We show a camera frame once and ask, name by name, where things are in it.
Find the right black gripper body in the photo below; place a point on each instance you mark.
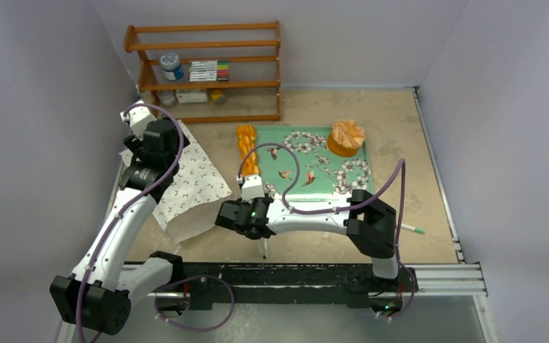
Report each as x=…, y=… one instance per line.
x=256, y=226

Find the metal tongs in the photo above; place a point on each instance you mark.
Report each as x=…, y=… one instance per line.
x=262, y=246

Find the white patterned paper bag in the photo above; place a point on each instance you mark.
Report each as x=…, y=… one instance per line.
x=189, y=205

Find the orange braided fake bread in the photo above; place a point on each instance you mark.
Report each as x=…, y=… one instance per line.
x=246, y=137

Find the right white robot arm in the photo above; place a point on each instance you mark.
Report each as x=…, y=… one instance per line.
x=372, y=225

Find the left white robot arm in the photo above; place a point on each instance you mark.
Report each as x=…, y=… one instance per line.
x=98, y=294

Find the small clear jar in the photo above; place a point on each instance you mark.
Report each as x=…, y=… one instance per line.
x=166, y=97

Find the wooden shelf rack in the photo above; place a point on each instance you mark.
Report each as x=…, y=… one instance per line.
x=151, y=77

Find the white small box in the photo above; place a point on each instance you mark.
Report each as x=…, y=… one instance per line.
x=191, y=96

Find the yellow grey sharpener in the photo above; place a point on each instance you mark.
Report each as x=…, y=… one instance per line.
x=218, y=96

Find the blue lidded jar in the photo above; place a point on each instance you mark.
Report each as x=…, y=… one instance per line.
x=171, y=66

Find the pack of coloured markers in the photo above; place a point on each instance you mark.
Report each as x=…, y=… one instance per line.
x=209, y=70

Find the green white pen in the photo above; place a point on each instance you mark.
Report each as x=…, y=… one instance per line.
x=412, y=229

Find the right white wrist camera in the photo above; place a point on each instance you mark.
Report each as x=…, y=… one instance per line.
x=251, y=187

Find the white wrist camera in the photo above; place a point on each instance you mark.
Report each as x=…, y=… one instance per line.
x=138, y=119
x=251, y=187

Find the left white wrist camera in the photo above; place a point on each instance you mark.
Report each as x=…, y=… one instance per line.
x=138, y=119

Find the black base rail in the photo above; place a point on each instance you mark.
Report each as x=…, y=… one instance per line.
x=203, y=284

